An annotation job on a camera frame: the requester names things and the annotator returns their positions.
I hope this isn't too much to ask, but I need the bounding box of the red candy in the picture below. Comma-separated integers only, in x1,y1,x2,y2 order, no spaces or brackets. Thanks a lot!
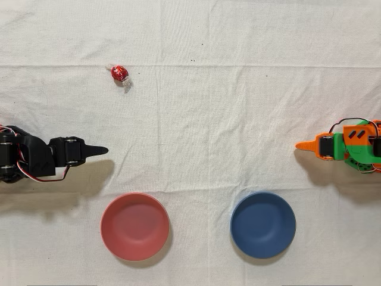
105,63,133,94

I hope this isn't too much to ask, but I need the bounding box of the red bowl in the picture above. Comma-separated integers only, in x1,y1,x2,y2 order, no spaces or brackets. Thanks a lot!
100,192,171,262

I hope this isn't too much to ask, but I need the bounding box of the blue bowl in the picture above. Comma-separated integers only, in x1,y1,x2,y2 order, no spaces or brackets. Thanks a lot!
229,191,297,259

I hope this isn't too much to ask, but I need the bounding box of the white wrinkled tablecloth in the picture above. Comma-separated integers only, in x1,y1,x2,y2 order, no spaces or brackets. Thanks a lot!
0,0,381,286

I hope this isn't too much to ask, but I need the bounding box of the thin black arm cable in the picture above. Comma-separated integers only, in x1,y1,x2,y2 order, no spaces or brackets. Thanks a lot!
328,118,381,135

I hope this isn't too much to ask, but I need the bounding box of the red white black servo cable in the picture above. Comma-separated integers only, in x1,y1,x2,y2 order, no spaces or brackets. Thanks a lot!
14,142,71,183

